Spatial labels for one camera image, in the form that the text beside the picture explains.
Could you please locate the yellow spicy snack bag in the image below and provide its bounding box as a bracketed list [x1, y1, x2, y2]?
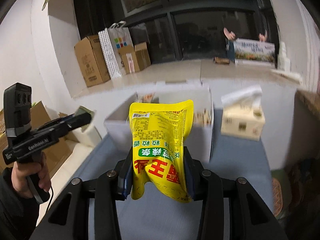
[129, 100, 194, 203]

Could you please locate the left hand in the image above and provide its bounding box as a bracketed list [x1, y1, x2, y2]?
[11, 152, 52, 198]

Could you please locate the flat brown cardboard pile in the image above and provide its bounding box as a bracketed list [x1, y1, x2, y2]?
[0, 101, 73, 178]

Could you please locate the woven basket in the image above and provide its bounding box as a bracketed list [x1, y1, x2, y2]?
[272, 178, 287, 219]

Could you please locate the tall brown cardboard box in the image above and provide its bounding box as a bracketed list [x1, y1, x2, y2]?
[74, 35, 110, 87]

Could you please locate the white perforated panel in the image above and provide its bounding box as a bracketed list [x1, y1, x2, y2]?
[98, 28, 123, 79]

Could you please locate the dark patterned snack pack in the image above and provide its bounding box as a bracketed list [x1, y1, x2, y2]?
[137, 93, 154, 103]

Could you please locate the small open cardboard box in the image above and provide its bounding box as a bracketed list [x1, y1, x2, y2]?
[118, 42, 151, 74]

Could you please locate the white paper shopping bag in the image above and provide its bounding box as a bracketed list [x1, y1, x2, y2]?
[107, 21, 133, 52]

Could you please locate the white storage box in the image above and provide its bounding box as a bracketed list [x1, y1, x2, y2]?
[104, 85, 214, 163]

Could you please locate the cream tissue pack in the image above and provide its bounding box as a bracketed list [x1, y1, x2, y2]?
[221, 85, 265, 141]

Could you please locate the orange snack pack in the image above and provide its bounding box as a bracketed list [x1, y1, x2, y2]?
[194, 109, 212, 127]

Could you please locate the small brown flat packet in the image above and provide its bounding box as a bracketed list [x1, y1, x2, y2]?
[213, 57, 230, 64]

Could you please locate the white spray bottle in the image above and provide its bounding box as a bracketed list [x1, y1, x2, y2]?
[278, 41, 291, 72]

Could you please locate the printed landscape carton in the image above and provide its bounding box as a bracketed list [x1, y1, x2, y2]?
[226, 38, 276, 64]

